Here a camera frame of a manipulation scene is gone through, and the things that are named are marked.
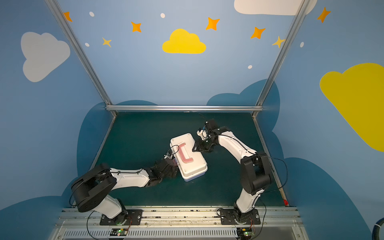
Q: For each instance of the frame post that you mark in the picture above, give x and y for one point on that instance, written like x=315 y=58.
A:
x=64 y=24
x=291 y=34

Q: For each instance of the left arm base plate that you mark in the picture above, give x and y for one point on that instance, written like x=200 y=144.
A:
x=125 y=218

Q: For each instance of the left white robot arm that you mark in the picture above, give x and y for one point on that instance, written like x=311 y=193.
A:
x=91 y=191

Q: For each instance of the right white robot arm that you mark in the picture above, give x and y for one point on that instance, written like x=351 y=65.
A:
x=256 y=173

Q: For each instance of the left controller board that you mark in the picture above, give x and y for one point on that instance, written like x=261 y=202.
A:
x=119 y=232

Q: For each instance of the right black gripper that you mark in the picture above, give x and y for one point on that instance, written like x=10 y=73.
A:
x=202 y=145

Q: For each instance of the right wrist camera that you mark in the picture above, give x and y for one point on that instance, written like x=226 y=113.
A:
x=202 y=134

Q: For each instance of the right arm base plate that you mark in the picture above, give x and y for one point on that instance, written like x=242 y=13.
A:
x=236 y=217

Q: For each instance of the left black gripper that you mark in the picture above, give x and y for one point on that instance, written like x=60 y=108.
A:
x=171 y=166

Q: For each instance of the white blue tool box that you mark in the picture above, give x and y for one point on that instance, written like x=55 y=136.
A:
x=192 y=165

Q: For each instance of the right frame post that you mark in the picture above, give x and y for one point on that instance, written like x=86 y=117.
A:
x=291 y=34

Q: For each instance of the right controller board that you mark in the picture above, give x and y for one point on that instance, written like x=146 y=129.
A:
x=244 y=234

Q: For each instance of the left frame post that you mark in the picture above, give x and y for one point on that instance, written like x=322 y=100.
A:
x=64 y=24

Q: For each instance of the back horizontal frame bar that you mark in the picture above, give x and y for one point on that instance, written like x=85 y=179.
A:
x=167 y=108

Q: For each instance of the aluminium front rail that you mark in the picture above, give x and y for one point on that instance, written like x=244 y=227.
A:
x=181 y=223

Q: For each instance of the pink tool box handle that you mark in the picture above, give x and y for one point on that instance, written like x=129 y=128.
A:
x=185 y=158

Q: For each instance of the controller board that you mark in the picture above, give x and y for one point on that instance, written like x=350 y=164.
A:
x=119 y=232
x=244 y=234

